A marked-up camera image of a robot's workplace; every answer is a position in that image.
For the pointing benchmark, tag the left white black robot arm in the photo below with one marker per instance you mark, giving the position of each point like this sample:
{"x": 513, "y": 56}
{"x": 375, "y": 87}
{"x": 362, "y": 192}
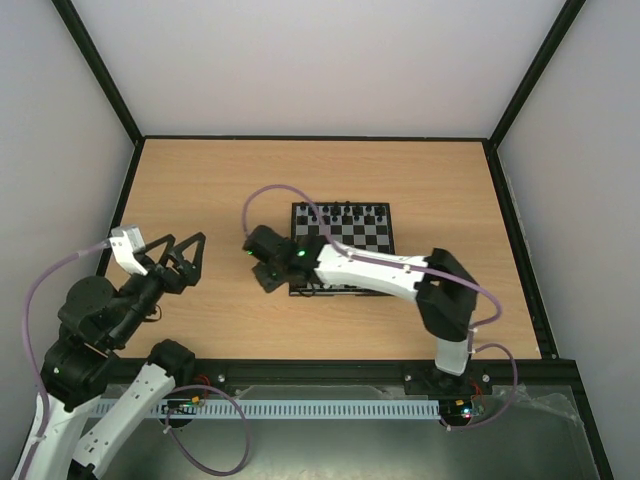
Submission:
{"x": 96, "y": 321}

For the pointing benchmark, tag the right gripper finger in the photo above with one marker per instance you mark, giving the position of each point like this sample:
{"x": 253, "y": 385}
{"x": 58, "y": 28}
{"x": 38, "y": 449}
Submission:
{"x": 266, "y": 278}
{"x": 257, "y": 264}

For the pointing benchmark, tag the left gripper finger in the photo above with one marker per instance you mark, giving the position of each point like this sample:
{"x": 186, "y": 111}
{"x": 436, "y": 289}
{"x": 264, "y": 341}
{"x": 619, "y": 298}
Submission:
{"x": 187, "y": 258}
{"x": 167, "y": 242}

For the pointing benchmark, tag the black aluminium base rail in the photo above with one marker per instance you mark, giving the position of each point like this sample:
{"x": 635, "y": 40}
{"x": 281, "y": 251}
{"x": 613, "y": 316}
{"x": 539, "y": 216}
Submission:
{"x": 416, "y": 377}

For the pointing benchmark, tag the circuit board with leds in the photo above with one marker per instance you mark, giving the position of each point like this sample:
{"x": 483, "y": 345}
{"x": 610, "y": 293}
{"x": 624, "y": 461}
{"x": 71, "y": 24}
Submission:
{"x": 465, "y": 408}

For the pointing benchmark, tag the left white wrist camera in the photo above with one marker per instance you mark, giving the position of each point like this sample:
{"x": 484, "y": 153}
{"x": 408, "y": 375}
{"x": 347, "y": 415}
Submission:
{"x": 126, "y": 241}

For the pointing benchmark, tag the black frame post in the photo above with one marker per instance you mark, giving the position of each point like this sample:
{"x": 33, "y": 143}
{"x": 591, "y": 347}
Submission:
{"x": 545, "y": 53}
{"x": 87, "y": 47}

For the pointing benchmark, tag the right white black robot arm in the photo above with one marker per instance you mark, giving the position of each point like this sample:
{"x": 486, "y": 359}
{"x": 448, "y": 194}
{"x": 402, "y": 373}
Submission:
{"x": 441, "y": 289}

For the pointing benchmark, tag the black frame post right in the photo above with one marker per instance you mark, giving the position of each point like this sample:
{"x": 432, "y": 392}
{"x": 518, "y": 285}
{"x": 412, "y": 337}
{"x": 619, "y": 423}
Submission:
{"x": 545, "y": 53}

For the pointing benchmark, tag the white slotted cable duct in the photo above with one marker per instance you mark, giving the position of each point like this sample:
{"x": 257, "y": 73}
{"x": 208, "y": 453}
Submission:
{"x": 300, "y": 410}

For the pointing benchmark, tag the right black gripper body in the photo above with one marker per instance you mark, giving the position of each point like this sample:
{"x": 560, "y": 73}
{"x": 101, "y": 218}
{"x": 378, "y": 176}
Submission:
{"x": 270, "y": 275}

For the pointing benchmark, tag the black and white chessboard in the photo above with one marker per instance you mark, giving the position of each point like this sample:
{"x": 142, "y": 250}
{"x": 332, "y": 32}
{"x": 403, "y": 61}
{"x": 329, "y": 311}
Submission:
{"x": 368, "y": 237}

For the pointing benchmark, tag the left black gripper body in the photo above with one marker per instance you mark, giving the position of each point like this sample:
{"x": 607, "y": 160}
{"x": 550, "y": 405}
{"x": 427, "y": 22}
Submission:
{"x": 174, "y": 281}

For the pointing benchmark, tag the black frame post left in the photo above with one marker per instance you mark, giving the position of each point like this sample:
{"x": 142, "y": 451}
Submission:
{"x": 87, "y": 47}

